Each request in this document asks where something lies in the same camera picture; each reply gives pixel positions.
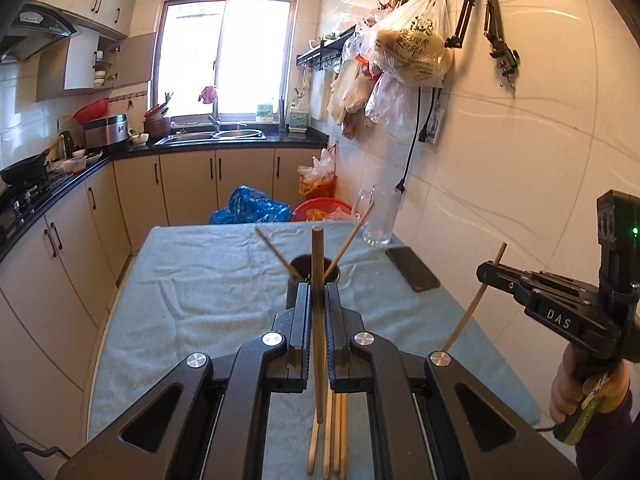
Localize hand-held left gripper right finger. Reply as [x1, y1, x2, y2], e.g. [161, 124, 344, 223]
[324, 282, 583, 480]

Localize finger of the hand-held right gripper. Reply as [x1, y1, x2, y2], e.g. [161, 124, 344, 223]
[475, 259, 598, 308]

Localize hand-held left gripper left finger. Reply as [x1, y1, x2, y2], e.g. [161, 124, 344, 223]
[55, 282, 314, 480]

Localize dark metal utensil cup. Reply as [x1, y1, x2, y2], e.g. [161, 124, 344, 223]
[286, 254, 342, 311]

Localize person's right forearm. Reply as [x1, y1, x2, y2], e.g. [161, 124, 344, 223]
[575, 385, 640, 480]

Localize person's right hand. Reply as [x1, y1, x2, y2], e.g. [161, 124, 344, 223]
[549, 345, 632, 424]

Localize black smartphone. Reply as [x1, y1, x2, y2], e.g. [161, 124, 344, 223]
[384, 246, 442, 293]

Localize light blue towel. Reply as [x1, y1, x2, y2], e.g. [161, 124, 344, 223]
[87, 223, 543, 480]

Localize large red basket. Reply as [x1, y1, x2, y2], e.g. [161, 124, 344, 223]
[291, 198, 354, 224]

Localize clear glass pitcher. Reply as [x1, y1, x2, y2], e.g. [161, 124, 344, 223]
[351, 185, 402, 247]

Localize blue plastic bag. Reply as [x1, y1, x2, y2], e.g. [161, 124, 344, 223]
[208, 185, 292, 226]

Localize small red basket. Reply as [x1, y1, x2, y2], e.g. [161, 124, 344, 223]
[298, 175, 339, 201]

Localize white crumpled plastic bag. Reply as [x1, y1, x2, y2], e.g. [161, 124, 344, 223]
[297, 147, 337, 183]

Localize beige base cabinets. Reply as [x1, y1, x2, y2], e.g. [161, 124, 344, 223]
[0, 147, 328, 441]

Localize steel double sink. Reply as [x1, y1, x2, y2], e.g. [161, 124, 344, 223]
[155, 128, 267, 147]

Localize dish soap bottle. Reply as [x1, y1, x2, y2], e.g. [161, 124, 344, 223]
[288, 100, 311, 134]

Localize metal faucet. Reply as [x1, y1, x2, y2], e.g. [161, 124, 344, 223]
[207, 87, 224, 134]

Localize hanging clear plastic bags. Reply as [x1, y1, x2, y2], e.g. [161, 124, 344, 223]
[327, 15, 418, 142]

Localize brown clay pot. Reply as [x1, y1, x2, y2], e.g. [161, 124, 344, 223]
[143, 116, 172, 142]

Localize black kitchen countertop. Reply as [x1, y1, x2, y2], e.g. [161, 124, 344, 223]
[0, 127, 328, 261]

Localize silver rice cooker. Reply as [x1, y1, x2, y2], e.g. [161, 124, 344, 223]
[82, 114, 130, 151]

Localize kitchen window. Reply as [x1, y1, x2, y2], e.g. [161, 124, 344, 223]
[152, 0, 304, 126]

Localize red colander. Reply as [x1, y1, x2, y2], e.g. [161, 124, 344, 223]
[73, 98, 112, 125]

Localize gas stove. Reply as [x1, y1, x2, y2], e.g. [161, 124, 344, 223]
[0, 180, 53, 228]

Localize black frying pan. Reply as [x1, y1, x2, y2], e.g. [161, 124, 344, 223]
[0, 135, 66, 186]

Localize range hood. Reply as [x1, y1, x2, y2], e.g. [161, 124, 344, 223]
[0, 2, 83, 63]

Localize black power cable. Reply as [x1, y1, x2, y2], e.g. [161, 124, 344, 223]
[395, 87, 443, 194]

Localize white wall socket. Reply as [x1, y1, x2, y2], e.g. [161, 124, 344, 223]
[420, 105, 444, 144]

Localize black wall shelf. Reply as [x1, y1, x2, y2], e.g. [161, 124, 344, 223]
[296, 25, 362, 71]

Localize open wall cabinet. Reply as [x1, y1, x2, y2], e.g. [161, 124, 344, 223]
[36, 32, 158, 103]

